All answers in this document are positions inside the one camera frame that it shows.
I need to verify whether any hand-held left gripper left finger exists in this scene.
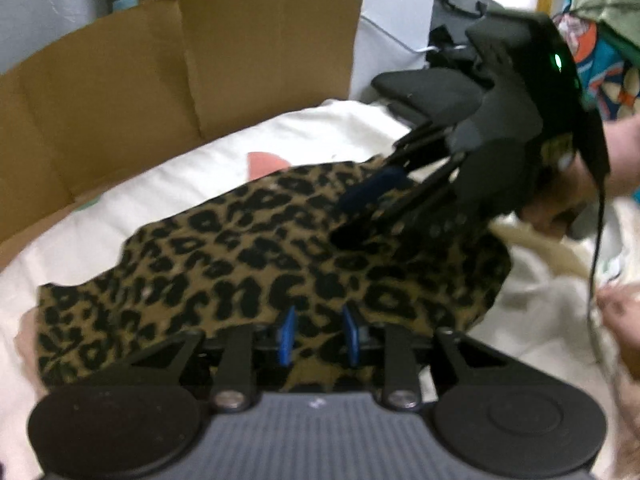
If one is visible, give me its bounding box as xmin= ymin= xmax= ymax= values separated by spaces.
xmin=127 ymin=306 xmax=300 ymax=413

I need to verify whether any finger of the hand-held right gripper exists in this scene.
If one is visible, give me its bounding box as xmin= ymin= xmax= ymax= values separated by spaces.
xmin=330 ymin=154 xmax=469 ymax=254
xmin=339 ymin=124 xmax=462 ymax=214

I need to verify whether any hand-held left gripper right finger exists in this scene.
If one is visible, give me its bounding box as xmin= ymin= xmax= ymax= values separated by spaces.
xmin=341 ymin=304 xmax=506 ymax=413

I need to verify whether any leopard print skirt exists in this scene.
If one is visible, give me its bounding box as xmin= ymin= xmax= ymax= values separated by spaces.
xmin=36 ymin=155 xmax=513 ymax=396

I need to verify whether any person's right forearm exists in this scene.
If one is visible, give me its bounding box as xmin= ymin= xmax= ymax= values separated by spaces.
xmin=597 ymin=110 xmax=640 ymax=198

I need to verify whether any person's right hand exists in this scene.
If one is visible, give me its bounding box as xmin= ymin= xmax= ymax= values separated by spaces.
xmin=519 ymin=142 xmax=603 ymax=242

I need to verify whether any black storage bag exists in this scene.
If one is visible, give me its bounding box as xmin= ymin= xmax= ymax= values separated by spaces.
xmin=427 ymin=0 xmax=501 ymax=68

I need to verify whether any colourful printed cloth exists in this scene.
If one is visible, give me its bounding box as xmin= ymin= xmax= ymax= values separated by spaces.
xmin=552 ymin=0 xmax=640 ymax=121

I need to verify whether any flat cardboard sheet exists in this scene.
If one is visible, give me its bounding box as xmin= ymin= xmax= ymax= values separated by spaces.
xmin=0 ymin=0 xmax=367 ymax=271

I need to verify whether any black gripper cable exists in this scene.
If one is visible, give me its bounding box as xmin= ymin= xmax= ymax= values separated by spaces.
xmin=587 ymin=172 xmax=607 ymax=313

